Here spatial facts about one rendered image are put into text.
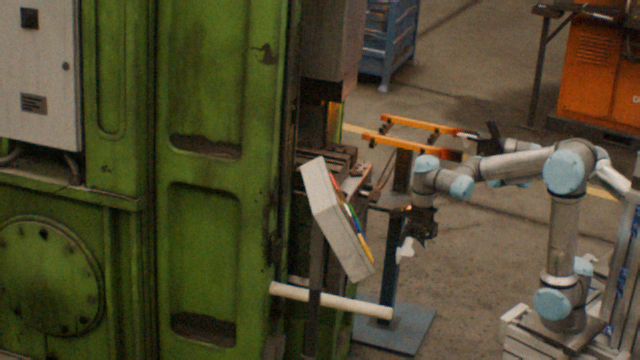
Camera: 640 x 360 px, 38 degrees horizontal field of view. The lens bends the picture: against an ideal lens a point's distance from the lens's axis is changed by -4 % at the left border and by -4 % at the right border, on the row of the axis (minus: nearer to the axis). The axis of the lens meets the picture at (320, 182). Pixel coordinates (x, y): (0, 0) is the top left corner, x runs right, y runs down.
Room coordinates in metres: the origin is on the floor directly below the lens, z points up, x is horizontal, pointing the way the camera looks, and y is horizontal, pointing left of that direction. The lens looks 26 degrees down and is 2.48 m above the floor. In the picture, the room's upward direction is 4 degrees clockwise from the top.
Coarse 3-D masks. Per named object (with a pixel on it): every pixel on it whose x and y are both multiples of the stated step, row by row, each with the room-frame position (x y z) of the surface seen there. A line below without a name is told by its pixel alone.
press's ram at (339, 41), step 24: (312, 0) 3.14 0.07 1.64; (336, 0) 3.12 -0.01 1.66; (360, 0) 3.30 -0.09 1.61; (312, 24) 3.14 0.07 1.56; (336, 24) 3.12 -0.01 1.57; (360, 24) 3.33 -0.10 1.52; (312, 48) 3.14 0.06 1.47; (336, 48) 3.12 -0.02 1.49; (360, 48) 3.36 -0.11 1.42; (312, 72) 3.14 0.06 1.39; (336, 72) 3.11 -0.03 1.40
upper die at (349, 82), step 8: (352, 72) 3.27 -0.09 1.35; (304, 80) 3.20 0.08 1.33; (312, 80) 3.19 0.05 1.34; (320, 80) 3.18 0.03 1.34; (344, 80) 3.17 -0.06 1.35; (352, 80) 3.28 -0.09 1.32; (304, 88) 3.19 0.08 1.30; (312, 88) 3.19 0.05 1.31; (320, 88) 3.18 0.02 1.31; (328, 88) 3.17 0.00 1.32; (336, 88) 3.16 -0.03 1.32; (344, 88) 3.18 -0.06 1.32; (352, 88) 3.29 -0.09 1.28; (304, 96) 3.19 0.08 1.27; (312, 96) 3.19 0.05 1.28; (320, 96) 3.18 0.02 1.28; (328, 96) 3.17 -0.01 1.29; (336, 96) 3.16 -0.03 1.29; (344, 96) 3.19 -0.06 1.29
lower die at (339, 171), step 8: (320, 152) 3.35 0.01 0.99; (328, 152) 3.36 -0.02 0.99; (296, 160) 3.27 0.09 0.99; (304, 160) 3.27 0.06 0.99; (312, 160) 3.28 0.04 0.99; (328, 160) 3.27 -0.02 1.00; (296, 168) 3.22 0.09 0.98; (336, 168) 3.22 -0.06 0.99; (344, 168) 3.28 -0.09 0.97; (296, 176) 3.20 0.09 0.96; (336, 176) 3.18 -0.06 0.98; (344, 176) 3.29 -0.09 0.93
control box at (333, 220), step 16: (320, 160) 2.83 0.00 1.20; (304, 176) 2.77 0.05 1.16; (320, 176) 2.72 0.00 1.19; (320, 192) 2.63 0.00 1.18; (336, 192) 2.67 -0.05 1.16; (320, 208) 2.53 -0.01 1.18; (336, 208) 2.53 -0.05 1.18; (320, 224) 2.52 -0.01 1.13; (336, 224) 2.53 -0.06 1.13; (336, 240) 2.53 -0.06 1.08; (352, 240) 2.54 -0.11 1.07; (336, 256) 2.53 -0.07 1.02; (352, 256) 2.54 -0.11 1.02; (352, 272) 2.54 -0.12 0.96; (368, 272) 2.55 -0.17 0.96
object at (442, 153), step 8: (368, 136) 3.61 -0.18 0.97; (376, 136) 3.61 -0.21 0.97; (384, 136) 3.61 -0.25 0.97; (392, 144) 3.58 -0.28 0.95; (400, 144) 3.56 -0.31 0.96; (408, 144) 3.55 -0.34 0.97; (416, 144) 3.56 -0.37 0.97; (432, 152) 3.52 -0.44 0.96; (440, 152) 3.50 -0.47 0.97; (448, 152) 3.50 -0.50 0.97; (456, 152) 3.49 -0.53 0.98; (448, 160) 3.49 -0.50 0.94; (456, 160) 3.49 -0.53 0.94
